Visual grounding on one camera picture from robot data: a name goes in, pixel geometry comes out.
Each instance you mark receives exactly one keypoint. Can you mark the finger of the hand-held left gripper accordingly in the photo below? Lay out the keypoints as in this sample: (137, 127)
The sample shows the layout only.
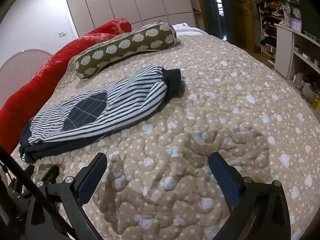
(48, 173)

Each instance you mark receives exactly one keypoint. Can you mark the red quilt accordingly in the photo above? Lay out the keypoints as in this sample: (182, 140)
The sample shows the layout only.
(20, 105)

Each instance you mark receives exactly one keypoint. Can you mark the striped navy white pants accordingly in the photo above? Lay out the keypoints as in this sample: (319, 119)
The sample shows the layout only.
(130, 97)

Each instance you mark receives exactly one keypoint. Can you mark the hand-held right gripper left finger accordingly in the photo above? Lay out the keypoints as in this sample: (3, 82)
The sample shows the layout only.
(91, 180)

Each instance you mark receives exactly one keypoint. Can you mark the beige dotted quilted bedspread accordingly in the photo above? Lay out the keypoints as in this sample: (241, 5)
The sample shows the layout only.
(200, 105)

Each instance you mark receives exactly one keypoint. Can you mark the glossy beige wardrobe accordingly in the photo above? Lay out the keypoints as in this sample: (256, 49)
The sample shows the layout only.
(120, 2)

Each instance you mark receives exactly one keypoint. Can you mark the purple box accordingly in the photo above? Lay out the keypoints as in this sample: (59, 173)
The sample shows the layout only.
(296, 25)

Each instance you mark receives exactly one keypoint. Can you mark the wooden niche shelf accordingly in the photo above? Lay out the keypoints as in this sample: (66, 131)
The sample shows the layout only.
(196, 10)

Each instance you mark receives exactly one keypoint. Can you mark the olive bolster pillow white print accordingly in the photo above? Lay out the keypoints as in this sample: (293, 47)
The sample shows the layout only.
(125, 45)

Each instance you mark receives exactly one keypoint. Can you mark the pink rounded headboard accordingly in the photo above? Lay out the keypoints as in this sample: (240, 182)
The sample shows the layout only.
(22, 67)

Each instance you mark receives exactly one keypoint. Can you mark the cluttered white shelf rack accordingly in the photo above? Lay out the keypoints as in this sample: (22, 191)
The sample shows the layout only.
(268, 30)

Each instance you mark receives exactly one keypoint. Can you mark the white open shelf cabinet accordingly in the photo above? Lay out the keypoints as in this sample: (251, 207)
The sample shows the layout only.
(283, 50)

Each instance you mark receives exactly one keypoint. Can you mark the white wall switch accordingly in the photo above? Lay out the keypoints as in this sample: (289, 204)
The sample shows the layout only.
(62, 33)

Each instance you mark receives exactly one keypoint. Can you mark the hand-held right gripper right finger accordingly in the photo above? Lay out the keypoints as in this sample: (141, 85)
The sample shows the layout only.
(225, 180)

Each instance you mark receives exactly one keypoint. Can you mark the round clock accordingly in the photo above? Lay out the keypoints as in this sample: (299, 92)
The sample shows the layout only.
(296, 12)

